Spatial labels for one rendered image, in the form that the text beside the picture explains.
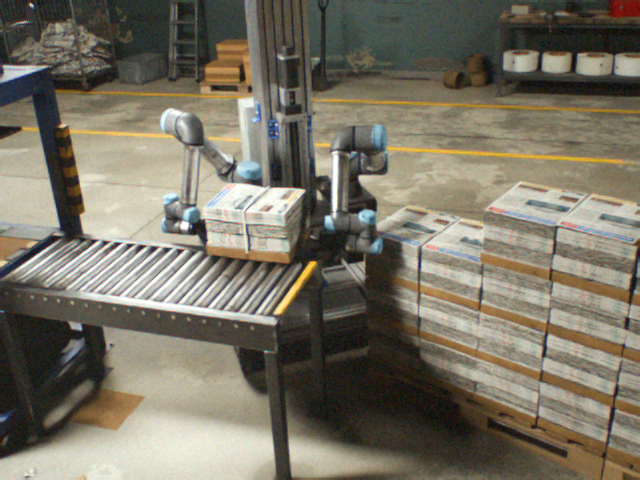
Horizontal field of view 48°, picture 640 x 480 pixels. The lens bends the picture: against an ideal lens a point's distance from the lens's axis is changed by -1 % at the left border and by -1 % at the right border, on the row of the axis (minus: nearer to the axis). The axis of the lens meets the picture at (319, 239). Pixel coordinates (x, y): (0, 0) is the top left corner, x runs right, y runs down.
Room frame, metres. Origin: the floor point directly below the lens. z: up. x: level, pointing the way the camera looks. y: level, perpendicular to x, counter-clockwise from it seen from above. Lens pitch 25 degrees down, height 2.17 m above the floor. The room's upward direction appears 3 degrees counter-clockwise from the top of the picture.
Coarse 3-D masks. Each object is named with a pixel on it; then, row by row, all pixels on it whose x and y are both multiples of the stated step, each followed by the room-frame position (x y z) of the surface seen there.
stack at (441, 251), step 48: (384, 240) 2.85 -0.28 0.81; (432, 240) 2.79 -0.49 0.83; (480, 240) 2.77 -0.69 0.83; (384, 288) 2.85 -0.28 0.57; (480, 288) 2.56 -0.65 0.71; (528, 288) 2.43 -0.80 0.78; (576, 288) 2.32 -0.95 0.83; (384, 336) 2.86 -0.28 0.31; (480, 336) 2.54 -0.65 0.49; (528, 336) 2.41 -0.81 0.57; (624, 336) 2.18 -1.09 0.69; (384, 384) 2.86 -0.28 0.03; (432, 384) 2.69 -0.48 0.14; (480, 384) 2.54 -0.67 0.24; (528, 384) 2.40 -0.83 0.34; (576, 384) 2.28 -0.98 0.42; (528, 432) 2.38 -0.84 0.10; (576, 432) 2.26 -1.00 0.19
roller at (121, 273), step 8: (144, 248) 2.92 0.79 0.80; (152, 248) 2.93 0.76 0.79; (136, 256) 2.84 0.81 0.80; (144, 256) 2.86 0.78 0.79; (128, 264) 2.76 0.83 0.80; (136, 264) 2.79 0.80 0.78; (120, 272) 2.69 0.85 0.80; (128, 272) 2.72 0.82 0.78; (112, 280) 2.63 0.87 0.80; (120, 280) 2.66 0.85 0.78; (104, 288) 2.57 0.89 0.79
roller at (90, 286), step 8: (136, 248) 2.93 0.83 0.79; (120, 256) 2.84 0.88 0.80; (128, 256) 2.86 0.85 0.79; (112, 264) 2.77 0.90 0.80; (120, 264) 2.79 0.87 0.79; (104, 272) 2.70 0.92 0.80; (112, 272) 2.73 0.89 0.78; (96, 280) 2.63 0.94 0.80; (104, 280) 2.66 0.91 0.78; (88, 288) 2.57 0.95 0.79; (96, 288) 2.61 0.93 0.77
